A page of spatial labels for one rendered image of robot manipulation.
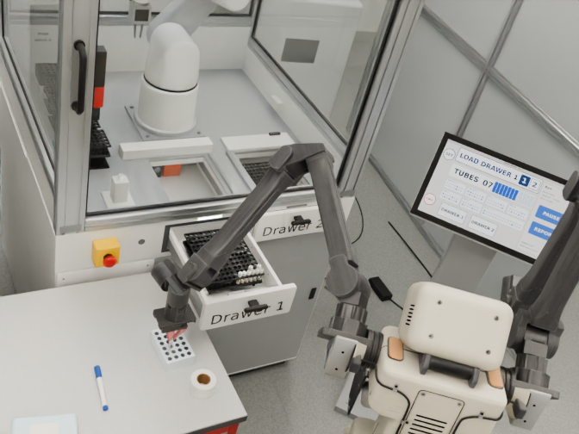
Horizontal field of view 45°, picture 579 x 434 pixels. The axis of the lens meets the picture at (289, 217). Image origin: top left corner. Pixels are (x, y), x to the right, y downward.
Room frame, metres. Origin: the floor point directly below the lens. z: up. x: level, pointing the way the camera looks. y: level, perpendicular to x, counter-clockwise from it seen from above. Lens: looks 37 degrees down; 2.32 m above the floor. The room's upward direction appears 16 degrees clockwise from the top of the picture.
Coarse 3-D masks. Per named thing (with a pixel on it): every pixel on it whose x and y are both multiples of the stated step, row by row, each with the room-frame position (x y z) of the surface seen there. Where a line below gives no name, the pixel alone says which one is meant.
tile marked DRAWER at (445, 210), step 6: (444, 204) 2.03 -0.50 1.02; (438, 210) 2.02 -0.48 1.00; (444, 210) 2.02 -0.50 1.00; (450, 210) 2.02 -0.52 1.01; (456, 210) 2.02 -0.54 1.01; (462, 210) 2.02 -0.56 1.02; (444, 216) 2.01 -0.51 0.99; (450, 216) 2.01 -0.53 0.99; (456, 216) 2.01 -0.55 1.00; (462, 216) 2.01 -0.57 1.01; (462, 222) 2.00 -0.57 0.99
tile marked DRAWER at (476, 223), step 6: (474, 216) 2.01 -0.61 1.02; (474, 222) 2.00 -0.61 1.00; (480, 222) 2.00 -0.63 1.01; (486, 222) 2.00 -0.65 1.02; (492, 222) 2.00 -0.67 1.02; (474, 228) 1.99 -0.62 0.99; (480, 228) 1.99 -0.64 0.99; (486, 228) 1.99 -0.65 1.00; (492, 228) 1.99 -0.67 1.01; (486, 234) 1.97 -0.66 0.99; (492, 234) 1.98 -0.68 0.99
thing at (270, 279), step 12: (180, 228) 1.66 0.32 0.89; (192, 228) 1.69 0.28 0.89; (204, 228) 1.71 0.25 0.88; (216, 228) 1.74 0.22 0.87; (168, 240) 1.63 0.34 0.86; (180, 240) 1.67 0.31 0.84; (252, 240) 1.71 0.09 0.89; (180, 252) 1.56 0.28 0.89; (252, 252) 1.68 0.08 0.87; (180, 264) 1.54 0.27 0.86; (264, 264) 1.62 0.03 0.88; (264, 276) 1.61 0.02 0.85; (276, 276) 1.57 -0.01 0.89; (192, 288) 1.46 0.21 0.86; (240, 288) 1.54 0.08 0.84; (204, 300) 1.40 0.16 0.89
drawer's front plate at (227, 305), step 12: (264, 288) 1.47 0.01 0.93; (276, 288) 1.49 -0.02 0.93; (288, 288) 1.50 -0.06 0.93; (216, 300) 1.38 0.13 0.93; (228, 300) 1.39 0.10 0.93; (240, 300) 1.41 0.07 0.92; (264, 300) 1.46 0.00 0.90; (276, 300) 1.48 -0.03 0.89; (288, 300) 1.51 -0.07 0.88; (204, 312) 1.35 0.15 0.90; (216, 312) 1.37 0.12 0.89; (228, 312) 1.39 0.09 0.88; (240, 312) 1.42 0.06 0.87; (252, 312) 1.44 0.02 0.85; (264, 312) 1.47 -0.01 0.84; (276, 312) 1.49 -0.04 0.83; (204, 324) 1.35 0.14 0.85; (216, 324) 1.38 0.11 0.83; (228, 324) 1.40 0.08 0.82
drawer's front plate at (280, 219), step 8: (296, 208) 1.89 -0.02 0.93; (304, 208) 1.90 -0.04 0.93; (312, 208) 1.91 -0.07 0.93; (264, 216) 1.80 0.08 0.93; (272, 216) 1.82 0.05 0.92; (280, 216) 1.84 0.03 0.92; (288, 216) 1.86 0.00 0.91; (304, 216) 1.90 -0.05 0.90; (312, 216) 1.92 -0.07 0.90; (320, 216) 1.94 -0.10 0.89; (256, 224) 1.80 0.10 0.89; (264, 224) 1.81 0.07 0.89; (272, 224) 1.83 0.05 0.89; (280, 224) 1.84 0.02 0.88; (288, 224) 1.86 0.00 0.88; (312, 224) 1.92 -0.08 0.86; (256, 232) 1.79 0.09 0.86; (272, 232) 1.83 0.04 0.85; (288, 232) 1.87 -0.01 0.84; (296, 232) 1.89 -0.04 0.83; (304, 232) 1.91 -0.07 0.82; (256, 240) 1.80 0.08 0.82
